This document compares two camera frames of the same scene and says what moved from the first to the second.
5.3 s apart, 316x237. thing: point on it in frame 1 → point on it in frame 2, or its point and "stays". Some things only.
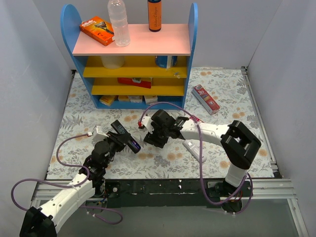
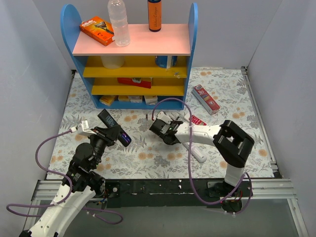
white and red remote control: x=194 y=151 stays
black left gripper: x=119 y=135 → x=106 y=133
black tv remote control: x=120 y=129 → x=109 y=121
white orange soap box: x=136 y=98 stays
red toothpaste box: x=212 y=106 stays
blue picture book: x=166 y=61 stays
